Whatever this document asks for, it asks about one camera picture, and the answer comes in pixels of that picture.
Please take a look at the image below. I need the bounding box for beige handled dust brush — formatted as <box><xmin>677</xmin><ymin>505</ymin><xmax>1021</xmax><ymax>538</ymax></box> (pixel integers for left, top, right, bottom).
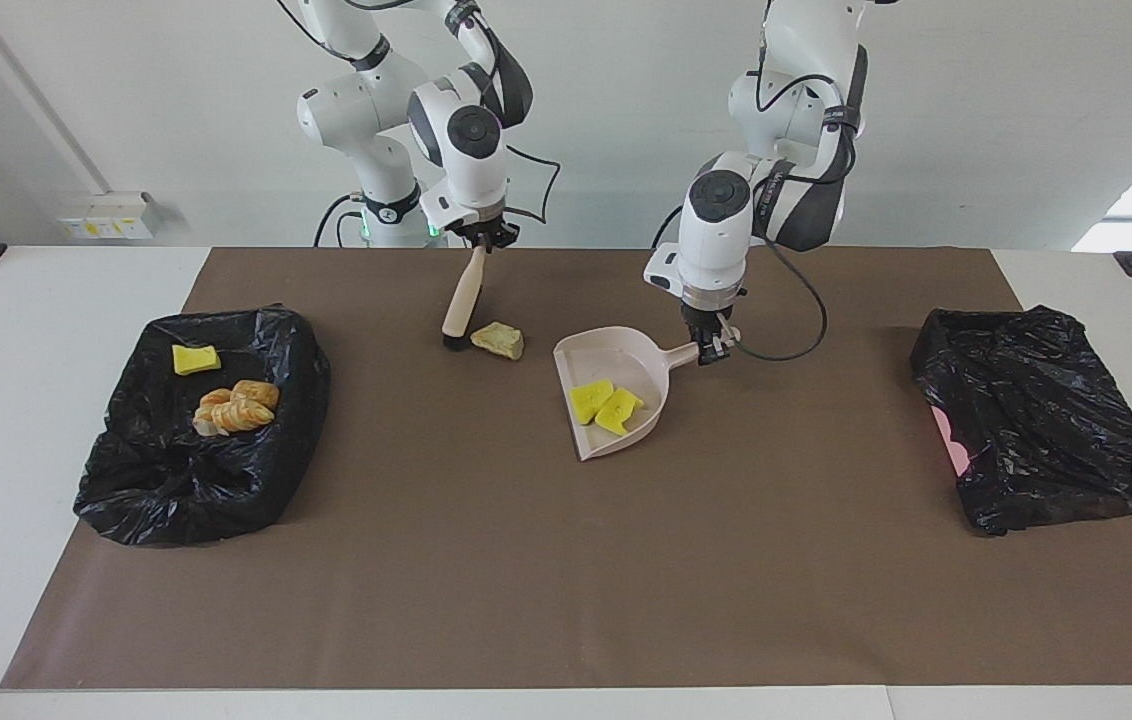
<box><xmin>440</xmin><ymin>245</ymin><xmax>490</xmax><ymax>353</ymax></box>

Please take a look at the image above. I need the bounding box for beige plastic dustpan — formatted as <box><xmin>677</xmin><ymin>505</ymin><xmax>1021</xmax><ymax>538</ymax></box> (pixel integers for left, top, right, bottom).
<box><xmin>553</xmin><ymin>325</ymin><xmax>742</xmax><ymax>462</ymax></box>

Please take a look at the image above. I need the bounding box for yellow notched sponge piece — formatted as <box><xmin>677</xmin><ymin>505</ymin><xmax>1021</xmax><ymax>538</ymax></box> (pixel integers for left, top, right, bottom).
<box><xmin>594</xmin><ymin>388</ymin><xmax>645</xmax><ymax>437</ymax></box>

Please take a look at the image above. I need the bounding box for brown sponge chunk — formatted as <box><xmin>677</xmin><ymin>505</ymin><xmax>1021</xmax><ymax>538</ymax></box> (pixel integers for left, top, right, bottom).
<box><xmin>229</xmin><ymin>379</ymin><xmax>281</xmax><ymax>412</ymax></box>

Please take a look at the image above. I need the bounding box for yellow sponge wedge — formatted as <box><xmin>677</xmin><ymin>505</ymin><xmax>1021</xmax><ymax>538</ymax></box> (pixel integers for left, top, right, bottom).
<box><xmin>172</xmin><ymin>344</ymin><xmax>223</xmax><ymax>377</ymax></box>

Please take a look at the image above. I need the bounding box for pink plastic bin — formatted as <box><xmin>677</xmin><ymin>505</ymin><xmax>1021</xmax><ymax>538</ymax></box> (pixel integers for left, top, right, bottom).
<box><xmin>931</xmin><ymin>405</ymin><xmax>972</xmax><ymax>479</ymax></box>

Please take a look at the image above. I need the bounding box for black plastic trash bag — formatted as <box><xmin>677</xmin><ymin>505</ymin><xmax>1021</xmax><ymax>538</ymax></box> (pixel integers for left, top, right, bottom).
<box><xmin>909</xmin><ymin>305</ymin><xmax>1132</xmax><ymax>538</ymax></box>
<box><xmin>73</xmin><ymin>307</ymin><xmax>332</xmax><ymax>548</ymax></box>

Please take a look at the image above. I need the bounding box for brown table mat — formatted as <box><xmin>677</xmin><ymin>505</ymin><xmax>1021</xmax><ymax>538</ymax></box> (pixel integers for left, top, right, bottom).
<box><xmin>0</xmin><ymin>247</ymin><xmax>1132</xmax><ymax>691</ymax></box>

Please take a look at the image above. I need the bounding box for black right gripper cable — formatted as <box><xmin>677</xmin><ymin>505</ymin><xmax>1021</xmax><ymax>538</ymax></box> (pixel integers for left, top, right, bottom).
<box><xmin>501</xmin><ymin>145</ymin><xmax>563</xmax><ymax>226</ymax></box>

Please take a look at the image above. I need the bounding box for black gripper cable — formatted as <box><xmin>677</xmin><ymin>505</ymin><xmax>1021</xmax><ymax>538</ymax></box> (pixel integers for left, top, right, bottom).
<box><xmin>501</xmin><ymin>145</ymin><xmax>563</xmax><ymax>226</ymax></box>
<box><xmin>731</xmin><ymin>235</ymin><xmax>829</xmax><ymax>363</ymax></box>

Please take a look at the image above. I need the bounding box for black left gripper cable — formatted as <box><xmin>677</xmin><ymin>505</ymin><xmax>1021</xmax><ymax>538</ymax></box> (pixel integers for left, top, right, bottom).
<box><xmin>731</xmin><ymin>235</ymin><xmax>829</xmax><ymax>363</ymax></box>

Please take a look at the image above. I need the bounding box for white wall outlet box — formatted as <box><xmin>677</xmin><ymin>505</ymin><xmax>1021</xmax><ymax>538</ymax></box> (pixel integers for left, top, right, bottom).
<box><xmin>59</xmin><ymin>192</ymin><xmax>159</xmax><ymax>241</ymax></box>

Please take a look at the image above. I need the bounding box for white wall cable conduit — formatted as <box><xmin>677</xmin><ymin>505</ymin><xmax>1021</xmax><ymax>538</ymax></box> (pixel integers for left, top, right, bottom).
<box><xmin>0</xmin><ymin>0</ymin><xmax>112</xmax><ymax>196</ymax></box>

